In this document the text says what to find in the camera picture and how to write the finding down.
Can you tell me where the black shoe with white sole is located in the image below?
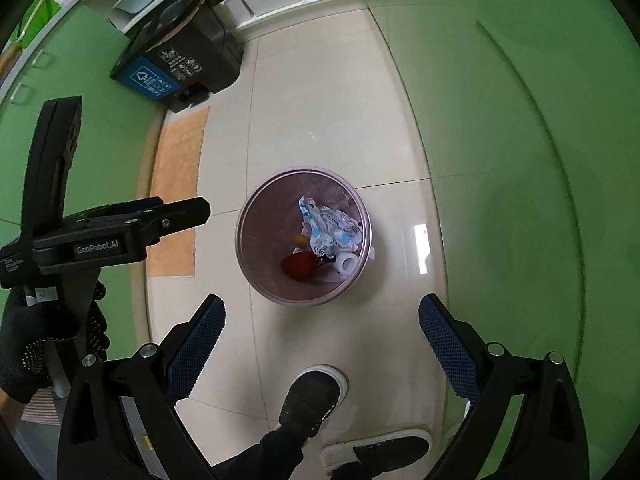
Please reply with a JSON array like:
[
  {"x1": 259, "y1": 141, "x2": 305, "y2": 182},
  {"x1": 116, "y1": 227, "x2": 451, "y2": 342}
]
[
  {"x1": 277, "y1": 365, "x2": 349, "y2": 441},
  {"x1": 320, "y1": 428, "x2": 433, "y2": 476}
]

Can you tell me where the white blue-printed plastic bag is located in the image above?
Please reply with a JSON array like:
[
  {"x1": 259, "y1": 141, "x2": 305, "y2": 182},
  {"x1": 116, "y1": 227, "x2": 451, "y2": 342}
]
[{"x1": 298, "y1": 196, "x2": 363, "y2": 256}]

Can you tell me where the person's left hand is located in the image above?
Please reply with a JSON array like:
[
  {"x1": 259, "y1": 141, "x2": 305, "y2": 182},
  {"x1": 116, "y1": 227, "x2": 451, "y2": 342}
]
[{"x1": 0, "y1": 281, "x2": 111, "y2": 404}]

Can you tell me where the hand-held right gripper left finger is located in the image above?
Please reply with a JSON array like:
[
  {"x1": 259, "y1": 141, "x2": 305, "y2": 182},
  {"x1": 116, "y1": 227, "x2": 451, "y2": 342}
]
[{"x1": 57, "y1": 295, "x2": 227, "y2": 480}]

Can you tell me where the brown cardboard sheet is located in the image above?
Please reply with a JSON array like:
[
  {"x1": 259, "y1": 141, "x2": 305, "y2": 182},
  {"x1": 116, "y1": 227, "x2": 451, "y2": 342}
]
[{"x1": 150, "y1": 0, "x2": 208, "y2": 48}]

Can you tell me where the orange floor mat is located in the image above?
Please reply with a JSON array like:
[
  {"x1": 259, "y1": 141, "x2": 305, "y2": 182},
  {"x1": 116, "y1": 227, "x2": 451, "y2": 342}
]
[{"x1": 146, "y1": 106, "x2": 211, "y2": 278}]

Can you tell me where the pink trash bin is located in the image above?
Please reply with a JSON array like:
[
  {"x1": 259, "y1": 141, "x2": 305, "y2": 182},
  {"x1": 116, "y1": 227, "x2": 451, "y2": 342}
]
[{"x1": 236, "y1": 167, "x2": 376, "y2": 308}]

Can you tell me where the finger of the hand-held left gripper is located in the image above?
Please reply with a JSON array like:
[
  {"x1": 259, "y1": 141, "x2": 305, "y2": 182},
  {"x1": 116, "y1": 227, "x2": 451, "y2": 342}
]
[
  {"x1": 19, "y1": 95, "x2": 84, "y2": 241},
  {"x1": 62, "y1": 196, "x2": 211, "y2": 247}
]

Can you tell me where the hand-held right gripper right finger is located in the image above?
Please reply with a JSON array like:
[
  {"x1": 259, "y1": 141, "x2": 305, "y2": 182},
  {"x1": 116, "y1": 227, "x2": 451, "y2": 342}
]
[{"x1": 418, "y1": 294, "x2": 591, "y2": 480}]

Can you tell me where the white paper roll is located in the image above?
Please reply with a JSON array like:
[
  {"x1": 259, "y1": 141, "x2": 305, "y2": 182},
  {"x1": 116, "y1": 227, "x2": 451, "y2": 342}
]
[{"x1": 334, "y1": 251, "x2": 360, "y2": 278}]

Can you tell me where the black bin with blue label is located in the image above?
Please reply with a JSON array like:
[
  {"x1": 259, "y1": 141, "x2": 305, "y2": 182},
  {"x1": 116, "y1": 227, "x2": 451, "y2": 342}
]
[{"x1": 109, "y1": 0, "x2": 246, "y2": 113}]

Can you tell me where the person's dark pant leg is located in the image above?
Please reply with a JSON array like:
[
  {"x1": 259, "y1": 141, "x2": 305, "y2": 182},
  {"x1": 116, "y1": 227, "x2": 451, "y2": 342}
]
[
  {"x1": 215, "y1": 427, "x2": 306, "y2": 480},
  {"x1": 330, "y1": 461, "x2": 383, "y2": 480}
]

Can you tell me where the green cabinet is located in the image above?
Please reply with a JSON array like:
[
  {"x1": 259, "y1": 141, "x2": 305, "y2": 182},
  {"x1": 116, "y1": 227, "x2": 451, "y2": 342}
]
[
  {"x1": 350, "y1": 0, "x2": 640, "y2": 461},
  {"x1": 0, "y1": 0, "x2": 166, "y2": 361}
]

